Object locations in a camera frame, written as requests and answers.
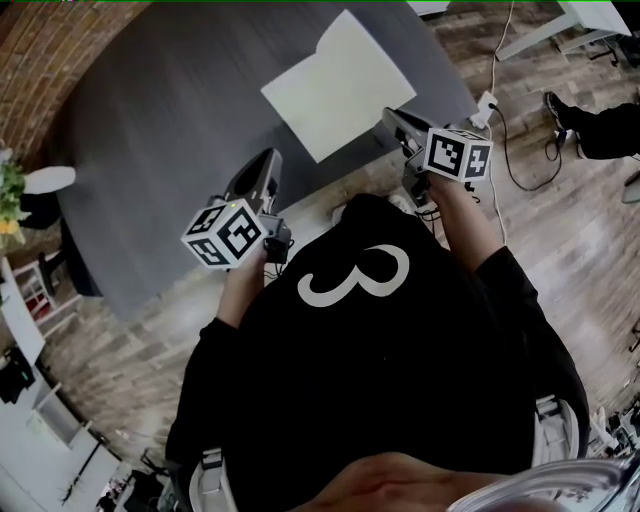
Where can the person's left forearm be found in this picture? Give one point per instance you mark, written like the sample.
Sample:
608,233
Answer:
240,295

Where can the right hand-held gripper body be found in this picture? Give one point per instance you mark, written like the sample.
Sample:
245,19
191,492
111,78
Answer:
455,155

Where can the small white side table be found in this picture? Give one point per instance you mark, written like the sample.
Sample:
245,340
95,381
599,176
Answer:
25,300

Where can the white cluttered desk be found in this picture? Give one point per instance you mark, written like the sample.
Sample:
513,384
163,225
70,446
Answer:
35,450

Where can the white power strip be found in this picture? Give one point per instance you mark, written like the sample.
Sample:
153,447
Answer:
485,110

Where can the person's black printed shirt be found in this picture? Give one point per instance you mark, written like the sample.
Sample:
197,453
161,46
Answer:
375,375

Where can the person's head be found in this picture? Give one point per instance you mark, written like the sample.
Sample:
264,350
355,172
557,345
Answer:
400,485

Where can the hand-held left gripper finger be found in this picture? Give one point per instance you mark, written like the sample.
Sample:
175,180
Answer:
247,165
275,175

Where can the person's right forearm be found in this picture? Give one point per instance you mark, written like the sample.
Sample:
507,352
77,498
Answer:
460,220

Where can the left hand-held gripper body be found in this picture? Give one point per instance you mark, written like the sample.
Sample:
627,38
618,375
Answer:
225,235

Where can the yellow and white flowers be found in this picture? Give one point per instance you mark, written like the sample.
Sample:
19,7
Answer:
11,195

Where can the pale cloth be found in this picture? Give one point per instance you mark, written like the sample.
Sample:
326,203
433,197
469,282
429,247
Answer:
340,85

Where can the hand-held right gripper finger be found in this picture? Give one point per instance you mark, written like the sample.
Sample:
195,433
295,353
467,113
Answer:
412,122
395,127

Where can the person's white shoe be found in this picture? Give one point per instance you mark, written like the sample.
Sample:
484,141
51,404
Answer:
341,214
402,204

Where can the large white desk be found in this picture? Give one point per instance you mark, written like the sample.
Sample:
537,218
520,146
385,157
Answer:
565,20

